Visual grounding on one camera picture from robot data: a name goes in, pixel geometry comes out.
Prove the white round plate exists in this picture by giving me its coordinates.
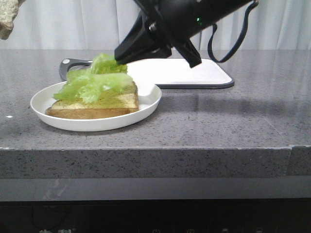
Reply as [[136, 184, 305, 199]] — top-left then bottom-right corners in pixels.
[[30, 81, 162, 132]]

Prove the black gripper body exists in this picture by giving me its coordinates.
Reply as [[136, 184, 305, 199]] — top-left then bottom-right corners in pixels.
[[135, 0, 250, 47]]

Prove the white curtain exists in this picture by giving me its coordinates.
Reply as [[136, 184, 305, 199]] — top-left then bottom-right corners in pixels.
[[0, 0, 311, 50]]

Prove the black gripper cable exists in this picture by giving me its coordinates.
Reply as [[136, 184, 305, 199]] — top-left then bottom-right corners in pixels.
[[207, 1, 259, 64]]

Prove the white cutting board grey rim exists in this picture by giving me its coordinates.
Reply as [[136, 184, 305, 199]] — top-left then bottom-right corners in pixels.
[[59, 58, 235, 90]]

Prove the toasted bread slice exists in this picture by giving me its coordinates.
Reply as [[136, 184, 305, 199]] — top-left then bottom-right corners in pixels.
[[0, 0, 20, 40], [45, 82, 139, 119]]

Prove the green lettuce leaf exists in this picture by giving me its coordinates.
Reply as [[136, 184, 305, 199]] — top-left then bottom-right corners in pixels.
[[53, 53, 133, 103]]

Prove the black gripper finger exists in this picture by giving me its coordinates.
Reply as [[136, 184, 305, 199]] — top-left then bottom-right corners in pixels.
[[114, 12, 172, 65], [174, 39, 202, 68]]

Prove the black appliance control panel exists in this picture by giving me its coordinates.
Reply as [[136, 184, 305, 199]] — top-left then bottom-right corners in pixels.
[[0, 199, 311, 233]]

